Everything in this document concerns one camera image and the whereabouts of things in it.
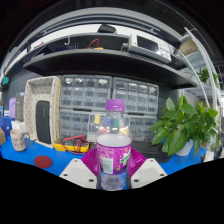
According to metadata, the teal bin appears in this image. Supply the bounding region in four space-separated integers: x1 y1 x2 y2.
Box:
0 76 10 88

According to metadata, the black flat case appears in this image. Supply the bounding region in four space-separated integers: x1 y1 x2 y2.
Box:
130 139 172 164

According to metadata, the white box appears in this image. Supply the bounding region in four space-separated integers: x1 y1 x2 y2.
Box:
11 119 26 133

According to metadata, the green potted plant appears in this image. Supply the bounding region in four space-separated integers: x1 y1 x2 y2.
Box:
149 94 222 158

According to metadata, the beige patterned mug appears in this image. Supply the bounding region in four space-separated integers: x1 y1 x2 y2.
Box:
9 128 31 153

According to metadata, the white power adapter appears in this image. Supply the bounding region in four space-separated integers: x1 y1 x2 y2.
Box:
203 149 216 163

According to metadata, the white dotted tray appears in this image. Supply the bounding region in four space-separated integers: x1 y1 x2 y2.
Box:
23 75 63 149

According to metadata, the white rack shelf unit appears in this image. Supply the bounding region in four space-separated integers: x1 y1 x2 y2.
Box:
179 26 224 111

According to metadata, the yellow multimeter with red leads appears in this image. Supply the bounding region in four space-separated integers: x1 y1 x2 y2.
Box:
53 134 92 155

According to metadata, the blue box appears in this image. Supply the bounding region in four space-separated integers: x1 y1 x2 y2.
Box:
0 115 14 139

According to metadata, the dark grey box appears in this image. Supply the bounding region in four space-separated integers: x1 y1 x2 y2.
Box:
14 92 25 123

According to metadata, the purple plastic bag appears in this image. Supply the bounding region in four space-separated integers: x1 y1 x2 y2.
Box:
8 97 17 119

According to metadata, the clear bottle with purple cap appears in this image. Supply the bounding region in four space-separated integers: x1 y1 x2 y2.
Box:
95 98 133 192

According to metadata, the flat round red coaster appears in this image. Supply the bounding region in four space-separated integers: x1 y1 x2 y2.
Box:
33 155 53 170

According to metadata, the dark overhead shelf unit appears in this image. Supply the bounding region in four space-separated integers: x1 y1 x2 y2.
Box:
3 23 199 90

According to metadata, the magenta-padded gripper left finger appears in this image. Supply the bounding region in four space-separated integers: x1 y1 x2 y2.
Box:
59 148 100 190

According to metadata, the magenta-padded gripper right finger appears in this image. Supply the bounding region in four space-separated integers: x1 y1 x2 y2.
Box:
127 147 168 190

